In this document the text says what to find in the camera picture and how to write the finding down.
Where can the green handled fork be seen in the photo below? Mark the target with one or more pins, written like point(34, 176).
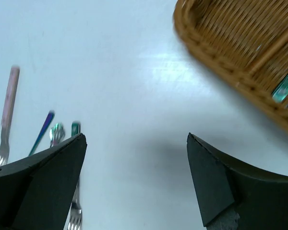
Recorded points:
point(76, 215)

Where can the woven wicker cutlery tray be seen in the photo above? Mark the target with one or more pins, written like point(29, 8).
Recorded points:
point(245, 42)

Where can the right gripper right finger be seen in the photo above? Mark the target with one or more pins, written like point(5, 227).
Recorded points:
point(234, 195)

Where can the green handled knife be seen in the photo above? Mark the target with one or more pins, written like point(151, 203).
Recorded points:
point(281, 91)

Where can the plain iridescent spoon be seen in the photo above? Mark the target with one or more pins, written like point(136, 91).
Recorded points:
point(43, 130)

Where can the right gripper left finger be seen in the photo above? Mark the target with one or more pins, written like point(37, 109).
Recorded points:
point(36, 191)

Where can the pink handled fork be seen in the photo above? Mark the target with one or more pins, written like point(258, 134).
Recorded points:
point(7, 114)

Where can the ornate iridescent spoon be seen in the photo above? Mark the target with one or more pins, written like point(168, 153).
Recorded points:
point(56, 134)

